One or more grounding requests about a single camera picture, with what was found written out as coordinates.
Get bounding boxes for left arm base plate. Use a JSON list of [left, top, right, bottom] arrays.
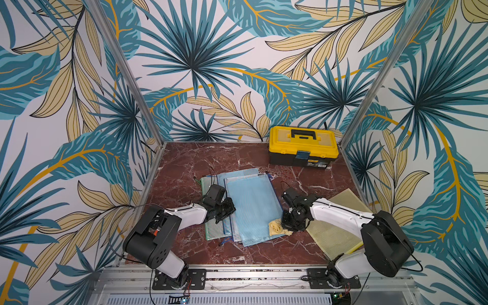
[[151, 269, 207, 291]]

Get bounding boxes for aluminium front rail frame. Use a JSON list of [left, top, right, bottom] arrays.
[[88, 264, 423, 304]]

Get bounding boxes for yellow mesh document bag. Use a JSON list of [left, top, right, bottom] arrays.
[[306, 187, 374, 261]]

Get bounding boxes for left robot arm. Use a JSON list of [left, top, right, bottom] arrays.
[[123, 198, 236, 280]]

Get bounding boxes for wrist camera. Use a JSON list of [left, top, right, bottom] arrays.
[[202, 184, 226, 208], [282, 188, 306, 208]]

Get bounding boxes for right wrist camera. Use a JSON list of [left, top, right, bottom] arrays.
[[282, 188, 306, 208]]

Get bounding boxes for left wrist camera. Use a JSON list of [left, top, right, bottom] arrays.
[[202, 184, 226, 208]]

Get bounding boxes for cream wiping cloth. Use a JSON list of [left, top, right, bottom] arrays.
[[269, 219, 293, 236]]

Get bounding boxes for light blue mesh document bag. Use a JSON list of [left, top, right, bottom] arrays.
[[217, 169, 259, 242]]

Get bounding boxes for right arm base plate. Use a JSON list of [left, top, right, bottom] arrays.
[[302, 268, 362, 290]]

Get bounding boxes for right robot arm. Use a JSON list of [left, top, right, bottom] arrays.
[[282, 188, 414, 281]]

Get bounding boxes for yellow black toolbox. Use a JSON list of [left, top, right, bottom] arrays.
[[269, 126, 339, 169]]

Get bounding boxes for green-edged mesh document bag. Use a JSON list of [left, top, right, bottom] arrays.
[[200, 176, 226, 241]]

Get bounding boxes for white blue-edged mesh document bag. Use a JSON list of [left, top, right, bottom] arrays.
[[220, 173, 268, 243]]

